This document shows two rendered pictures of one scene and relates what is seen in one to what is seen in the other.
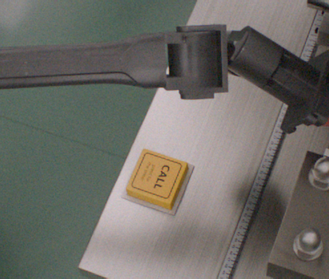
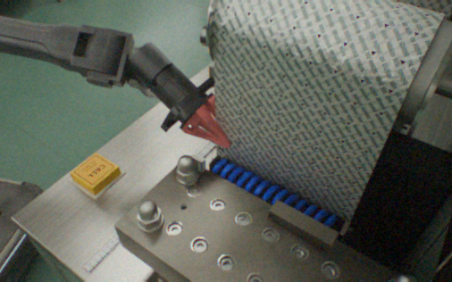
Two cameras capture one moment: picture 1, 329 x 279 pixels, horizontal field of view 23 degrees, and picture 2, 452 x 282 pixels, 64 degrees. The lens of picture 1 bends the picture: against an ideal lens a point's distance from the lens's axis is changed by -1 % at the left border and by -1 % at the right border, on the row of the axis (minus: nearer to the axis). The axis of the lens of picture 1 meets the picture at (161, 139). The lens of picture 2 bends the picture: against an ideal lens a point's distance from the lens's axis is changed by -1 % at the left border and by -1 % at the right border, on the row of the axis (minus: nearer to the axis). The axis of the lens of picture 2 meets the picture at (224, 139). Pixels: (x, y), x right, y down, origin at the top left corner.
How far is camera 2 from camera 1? 59 cm
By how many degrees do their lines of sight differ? 19
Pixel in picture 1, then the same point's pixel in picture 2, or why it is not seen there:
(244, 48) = (138, 50)
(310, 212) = (165, 197)
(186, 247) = (91, 222)
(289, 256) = (132, 225)
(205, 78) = (102, 62)
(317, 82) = (191, 91)
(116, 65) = (38, 37)
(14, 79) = not seen: outside the picture
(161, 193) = (90, 180)
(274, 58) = (160, 63)
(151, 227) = (76, 203)
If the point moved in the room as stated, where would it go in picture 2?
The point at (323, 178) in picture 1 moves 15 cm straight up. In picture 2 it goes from (181, 170) to (171, 91)
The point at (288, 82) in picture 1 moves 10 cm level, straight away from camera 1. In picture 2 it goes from (167, 85) to (196, 52)
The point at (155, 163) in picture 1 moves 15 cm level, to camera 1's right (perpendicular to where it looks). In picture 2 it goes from (97, 162) to (170, 167)
